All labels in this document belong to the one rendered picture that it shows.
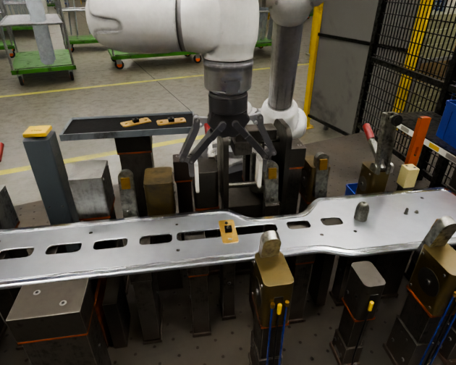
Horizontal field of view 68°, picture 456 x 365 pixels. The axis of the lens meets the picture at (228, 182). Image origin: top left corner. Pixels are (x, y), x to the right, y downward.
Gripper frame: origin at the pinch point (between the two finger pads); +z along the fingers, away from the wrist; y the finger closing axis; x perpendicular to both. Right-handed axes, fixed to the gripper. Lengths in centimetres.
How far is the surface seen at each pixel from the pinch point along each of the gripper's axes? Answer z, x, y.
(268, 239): 3.8, -15.5, 5.2
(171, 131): -2.0, 26.7, -11.6
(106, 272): 14.1, -8.9, -27.0
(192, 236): 14.9, 1.0, -8.6
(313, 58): 33, 302, 143
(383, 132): -3.0, 14.8, 44.8
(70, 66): 88, 581, -186
